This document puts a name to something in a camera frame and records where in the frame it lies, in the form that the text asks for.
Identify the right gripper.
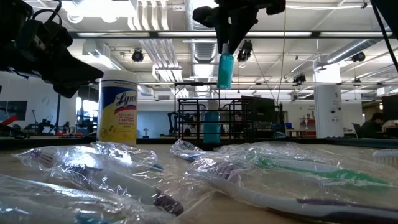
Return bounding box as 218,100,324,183
192,0,286,54

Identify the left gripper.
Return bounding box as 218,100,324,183
0,20,104,99

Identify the teal tube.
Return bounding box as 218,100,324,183
203,100,221,144
216,43,235,90

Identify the black wire caddy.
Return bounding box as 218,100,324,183
177,98,254,147

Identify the purple toothbrush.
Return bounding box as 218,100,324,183
183,154,398,224
11,145,185,217

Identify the black pole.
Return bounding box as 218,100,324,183
55,95,62,136

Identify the Lysol wipes canister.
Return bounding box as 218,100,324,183
96,69,139,146

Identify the black monitor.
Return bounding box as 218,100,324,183
241,95,282,133
381,94,398,121

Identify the red shelf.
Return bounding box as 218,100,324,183
299,117,317,138

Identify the white round column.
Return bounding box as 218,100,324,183
313,63,343,139

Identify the person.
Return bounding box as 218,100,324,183
360,111,389,139

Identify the silver ventilation duct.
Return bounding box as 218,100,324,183
325,39,392,65
185,0,229,63

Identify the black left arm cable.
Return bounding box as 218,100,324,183
30,0,63,22

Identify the dark wall screen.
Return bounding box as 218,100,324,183
0,101,28,121

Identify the black aluminium table frame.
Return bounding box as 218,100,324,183
0,136,398,151

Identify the black overhead frame beam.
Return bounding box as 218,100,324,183
68,30,398,39

